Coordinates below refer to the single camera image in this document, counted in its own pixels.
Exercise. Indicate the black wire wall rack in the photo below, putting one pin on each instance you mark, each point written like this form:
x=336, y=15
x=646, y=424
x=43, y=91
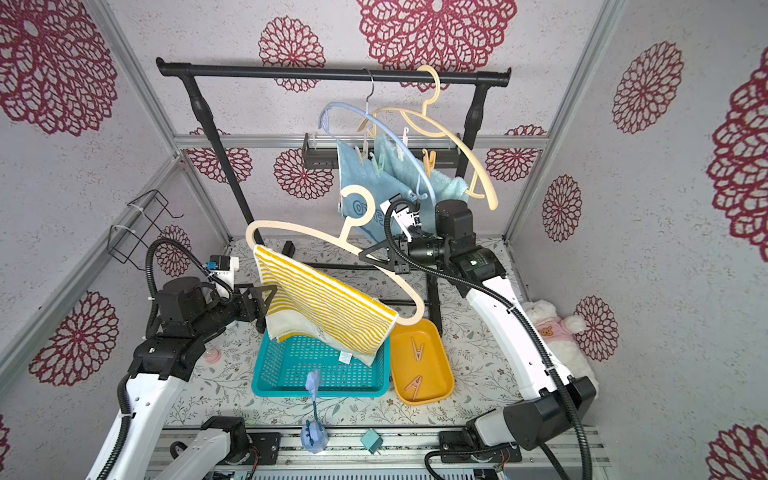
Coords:
x=126, y=238

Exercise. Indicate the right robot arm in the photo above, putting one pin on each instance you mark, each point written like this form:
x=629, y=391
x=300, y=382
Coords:
x=553, y=400

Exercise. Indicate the yellow striped towel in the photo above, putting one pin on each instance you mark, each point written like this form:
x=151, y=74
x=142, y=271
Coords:
x=312, y=304

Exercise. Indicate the small teal cube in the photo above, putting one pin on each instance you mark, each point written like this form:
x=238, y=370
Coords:
x=371, y=441

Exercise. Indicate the peach pink clothespin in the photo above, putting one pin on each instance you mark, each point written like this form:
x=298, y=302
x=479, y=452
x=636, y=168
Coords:
x=418, y=349

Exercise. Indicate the orange clothespin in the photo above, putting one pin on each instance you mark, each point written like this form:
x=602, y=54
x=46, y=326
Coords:
x=429, y=161

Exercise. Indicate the black clothes rack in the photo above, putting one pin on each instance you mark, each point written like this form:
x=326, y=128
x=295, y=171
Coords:
x=204, y=114

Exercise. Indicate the yellow plastic tray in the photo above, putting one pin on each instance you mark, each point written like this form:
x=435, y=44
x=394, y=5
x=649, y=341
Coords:
x=438, y=380

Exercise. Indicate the grey clothespin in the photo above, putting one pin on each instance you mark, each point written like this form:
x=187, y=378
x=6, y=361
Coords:
x=363, y=150

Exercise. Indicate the teal plain towel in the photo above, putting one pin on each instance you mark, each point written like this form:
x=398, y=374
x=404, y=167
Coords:
x=410, y=174

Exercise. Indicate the white teddy bear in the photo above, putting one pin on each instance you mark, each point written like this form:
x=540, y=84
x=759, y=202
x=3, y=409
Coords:
x=560, y=333

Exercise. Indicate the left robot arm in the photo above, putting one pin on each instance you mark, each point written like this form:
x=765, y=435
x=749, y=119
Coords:
x=186, y=313

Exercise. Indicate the blue hello towel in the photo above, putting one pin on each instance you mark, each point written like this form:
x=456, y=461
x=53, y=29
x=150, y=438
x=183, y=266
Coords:
x=352, y=172

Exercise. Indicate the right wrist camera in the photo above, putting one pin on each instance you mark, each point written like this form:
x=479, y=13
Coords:
x=408, y=220

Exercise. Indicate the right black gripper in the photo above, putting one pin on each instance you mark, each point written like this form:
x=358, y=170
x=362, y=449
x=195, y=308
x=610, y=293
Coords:
x=399, y=251

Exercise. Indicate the green clothespin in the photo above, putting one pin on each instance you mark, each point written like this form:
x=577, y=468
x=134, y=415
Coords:
x=378, y=164

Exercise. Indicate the beige plastic hanger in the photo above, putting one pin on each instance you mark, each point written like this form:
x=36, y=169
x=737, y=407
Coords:
x=481, y=186

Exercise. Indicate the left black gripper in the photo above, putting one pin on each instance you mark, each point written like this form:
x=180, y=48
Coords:
x=247, y=313

